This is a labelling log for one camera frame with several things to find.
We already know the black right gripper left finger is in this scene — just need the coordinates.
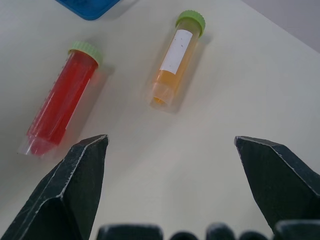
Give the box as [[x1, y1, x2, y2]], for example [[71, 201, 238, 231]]
[[0, 134, 110, 240]]

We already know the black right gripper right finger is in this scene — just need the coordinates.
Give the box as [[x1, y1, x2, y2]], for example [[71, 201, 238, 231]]
[[233, 135, 320, 236]]

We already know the orange liquid tube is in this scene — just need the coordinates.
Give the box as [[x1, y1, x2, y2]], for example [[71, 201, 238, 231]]
[[149, 9, 207, 109]]

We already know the blue tray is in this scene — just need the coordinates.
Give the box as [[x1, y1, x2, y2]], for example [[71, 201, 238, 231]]
[[54, 0, 125, 21]]

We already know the red liquid tube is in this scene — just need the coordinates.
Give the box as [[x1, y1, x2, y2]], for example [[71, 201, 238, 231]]
[[16, 40, 104, 158]]

